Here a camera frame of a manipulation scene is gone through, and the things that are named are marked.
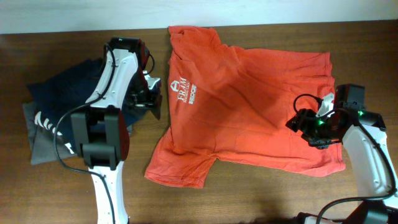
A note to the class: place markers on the folded navy blue t-shirt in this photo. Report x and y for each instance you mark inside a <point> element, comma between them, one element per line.
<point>65,91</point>

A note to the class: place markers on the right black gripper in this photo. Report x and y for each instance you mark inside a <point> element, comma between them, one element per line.
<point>301,122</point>

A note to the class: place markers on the folded grey t-shirt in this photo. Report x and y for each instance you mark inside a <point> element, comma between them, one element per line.
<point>40,132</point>

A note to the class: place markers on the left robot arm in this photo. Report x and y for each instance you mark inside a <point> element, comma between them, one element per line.
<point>99,128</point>

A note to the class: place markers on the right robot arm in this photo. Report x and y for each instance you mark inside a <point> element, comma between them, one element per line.
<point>363,135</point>

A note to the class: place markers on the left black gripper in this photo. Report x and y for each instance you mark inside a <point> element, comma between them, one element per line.
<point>154,101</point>

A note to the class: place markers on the red orange t-shirt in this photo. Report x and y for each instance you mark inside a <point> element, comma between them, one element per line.
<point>231,104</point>

